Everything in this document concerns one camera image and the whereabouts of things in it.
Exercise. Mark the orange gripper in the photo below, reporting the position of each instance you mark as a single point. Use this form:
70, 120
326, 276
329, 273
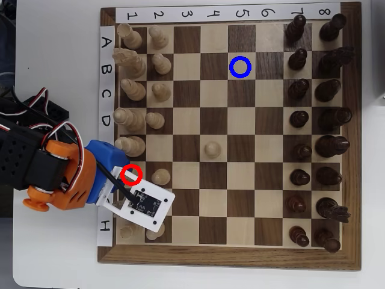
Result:
106, 154

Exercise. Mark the light wooden chess bishop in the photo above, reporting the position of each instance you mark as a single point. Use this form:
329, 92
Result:
133, 89
135, 175

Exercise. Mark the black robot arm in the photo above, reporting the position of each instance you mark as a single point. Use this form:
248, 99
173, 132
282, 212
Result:
18, 156

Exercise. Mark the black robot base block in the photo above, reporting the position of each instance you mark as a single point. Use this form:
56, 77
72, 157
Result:
55, 111

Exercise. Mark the light wooden chess king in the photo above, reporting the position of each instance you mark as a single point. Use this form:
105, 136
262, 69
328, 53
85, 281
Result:
130, 146

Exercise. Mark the light wooden chess pawn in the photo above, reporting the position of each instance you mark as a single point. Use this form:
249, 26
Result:
161, 176
162, 64
212, 149
155, 234
161, 91
155, 120
158, 37

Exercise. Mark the light wooden chess queen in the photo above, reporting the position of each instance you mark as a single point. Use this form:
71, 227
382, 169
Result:
129, 119

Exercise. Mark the light wooden chess rook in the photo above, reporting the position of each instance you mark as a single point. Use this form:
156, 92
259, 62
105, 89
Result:
130, 36
130, 231

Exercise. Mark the white paper letter strip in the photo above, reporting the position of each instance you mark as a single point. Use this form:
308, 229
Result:
106, 90

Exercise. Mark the light wooden chess knight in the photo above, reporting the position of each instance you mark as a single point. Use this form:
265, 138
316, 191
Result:
130, 61

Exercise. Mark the wooden chessboard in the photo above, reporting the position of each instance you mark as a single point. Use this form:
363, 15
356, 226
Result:
240, 180

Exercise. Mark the dark wooden chess pawn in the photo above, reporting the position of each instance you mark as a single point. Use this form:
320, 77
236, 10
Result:
298, 88
302, 152
299, 236
296, 27
299, 119
299, 177
296, 203
297, 59

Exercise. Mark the white paper number strip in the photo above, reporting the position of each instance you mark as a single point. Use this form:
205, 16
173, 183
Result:
225, 13

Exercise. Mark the dark wooden chess bishop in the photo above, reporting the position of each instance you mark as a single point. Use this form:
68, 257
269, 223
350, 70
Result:
328, 176
328, 90

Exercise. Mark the dark wooden chess king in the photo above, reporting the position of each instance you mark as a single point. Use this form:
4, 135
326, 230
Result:
332, 146

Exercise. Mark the dark wooden chess knight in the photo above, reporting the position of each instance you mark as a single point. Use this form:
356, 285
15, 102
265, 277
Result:
331, 209
334, 61

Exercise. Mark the dark wooden chess rook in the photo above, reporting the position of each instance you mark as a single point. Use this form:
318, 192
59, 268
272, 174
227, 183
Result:
332, 27
328, 241

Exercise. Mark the dark wooden chess queen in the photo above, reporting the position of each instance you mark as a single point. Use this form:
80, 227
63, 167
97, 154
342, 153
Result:
334, 119

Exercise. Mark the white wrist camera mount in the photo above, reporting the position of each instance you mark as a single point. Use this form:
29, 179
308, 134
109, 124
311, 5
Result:
154, 188

